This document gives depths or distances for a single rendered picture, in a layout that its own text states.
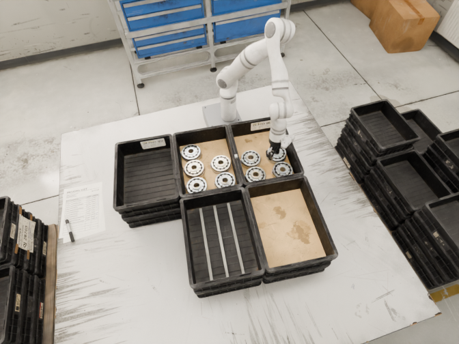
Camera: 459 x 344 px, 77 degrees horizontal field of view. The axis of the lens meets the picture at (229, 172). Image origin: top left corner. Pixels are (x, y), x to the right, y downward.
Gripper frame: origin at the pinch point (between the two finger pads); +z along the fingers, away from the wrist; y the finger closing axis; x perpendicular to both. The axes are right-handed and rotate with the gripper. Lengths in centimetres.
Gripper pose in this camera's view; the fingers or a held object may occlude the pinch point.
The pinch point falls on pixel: (274, 154)
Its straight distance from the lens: 151.1
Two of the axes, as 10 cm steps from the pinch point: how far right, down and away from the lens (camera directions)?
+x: 7.7, 5.1, -3.8
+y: -6.4, 6.5, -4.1
